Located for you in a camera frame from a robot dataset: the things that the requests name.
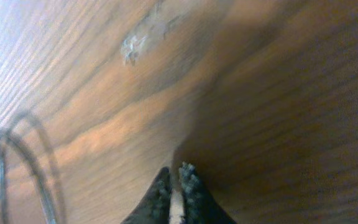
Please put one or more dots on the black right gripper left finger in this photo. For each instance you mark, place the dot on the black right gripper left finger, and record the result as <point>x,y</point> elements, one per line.
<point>154,207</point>

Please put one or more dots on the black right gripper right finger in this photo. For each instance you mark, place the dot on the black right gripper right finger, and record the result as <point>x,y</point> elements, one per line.
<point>198,204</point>

